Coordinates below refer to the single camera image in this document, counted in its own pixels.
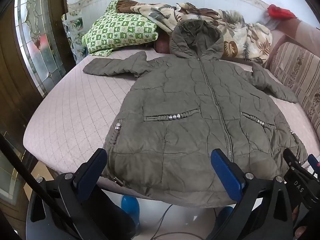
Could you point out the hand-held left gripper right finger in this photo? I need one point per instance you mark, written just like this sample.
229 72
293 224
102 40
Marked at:
226 175

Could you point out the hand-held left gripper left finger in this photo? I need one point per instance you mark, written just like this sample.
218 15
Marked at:
91 176

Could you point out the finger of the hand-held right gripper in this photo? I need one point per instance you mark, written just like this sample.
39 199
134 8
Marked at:
313 161
293 162

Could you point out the olive green hooded jacket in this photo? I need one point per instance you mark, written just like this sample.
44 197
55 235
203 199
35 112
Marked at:
190 120

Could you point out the person's right hand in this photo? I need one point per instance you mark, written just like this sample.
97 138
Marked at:
298 221

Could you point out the blue slipper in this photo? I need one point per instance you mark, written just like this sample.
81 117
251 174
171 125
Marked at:
225 216
130 208

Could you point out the pink quilted bed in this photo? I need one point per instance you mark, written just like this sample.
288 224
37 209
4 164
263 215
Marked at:
75 110

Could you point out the striped floral headboard cushion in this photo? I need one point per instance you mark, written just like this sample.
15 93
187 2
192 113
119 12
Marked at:
297 72

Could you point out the brown wooden door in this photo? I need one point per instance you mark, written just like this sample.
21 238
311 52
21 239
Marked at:
15 97

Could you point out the beige leaf print blanket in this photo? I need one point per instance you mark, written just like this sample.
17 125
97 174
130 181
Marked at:
240 32

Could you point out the grey cloth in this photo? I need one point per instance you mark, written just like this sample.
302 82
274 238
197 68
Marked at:
271 22

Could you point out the dark red pillow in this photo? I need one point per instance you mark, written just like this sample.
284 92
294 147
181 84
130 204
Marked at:
162 45

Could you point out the floral grey pillow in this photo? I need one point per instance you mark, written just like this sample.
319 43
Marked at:
75 30

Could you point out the green checkered pillow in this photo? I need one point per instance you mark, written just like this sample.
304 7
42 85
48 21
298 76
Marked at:
117 30

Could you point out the stained glass door panel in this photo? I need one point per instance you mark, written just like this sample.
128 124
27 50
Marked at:
37 37

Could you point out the red cloth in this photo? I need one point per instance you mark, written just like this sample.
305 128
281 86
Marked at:
280 11

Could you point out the brown knitted cloth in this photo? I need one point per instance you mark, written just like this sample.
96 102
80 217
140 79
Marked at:
125 5

